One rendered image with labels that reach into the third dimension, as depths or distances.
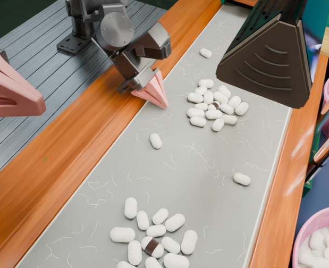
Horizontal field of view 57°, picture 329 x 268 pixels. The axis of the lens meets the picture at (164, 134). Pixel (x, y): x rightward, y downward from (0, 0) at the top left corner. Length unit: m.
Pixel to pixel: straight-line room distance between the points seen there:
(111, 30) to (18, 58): 0.46
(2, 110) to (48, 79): 0.64
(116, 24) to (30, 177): 0.29
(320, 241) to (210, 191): 0.20
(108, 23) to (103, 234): 0.34
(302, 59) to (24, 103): 0.20
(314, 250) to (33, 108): 0.50
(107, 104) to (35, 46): 0.41
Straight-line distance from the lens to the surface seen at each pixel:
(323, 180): 0.76
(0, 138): 0.75
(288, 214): 0.56
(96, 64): 0.90
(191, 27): 0.91
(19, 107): 0.21
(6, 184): 0.56
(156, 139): 0.59
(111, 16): 0.54
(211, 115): 0.66
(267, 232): 0.53
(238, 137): 0.66
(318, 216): 0.59
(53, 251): 0.51
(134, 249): 0.48
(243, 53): 0.26
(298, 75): 0.26
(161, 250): 0.48
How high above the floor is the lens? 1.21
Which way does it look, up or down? 49 degrees down
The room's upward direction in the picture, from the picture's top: 9 degrees clockwise
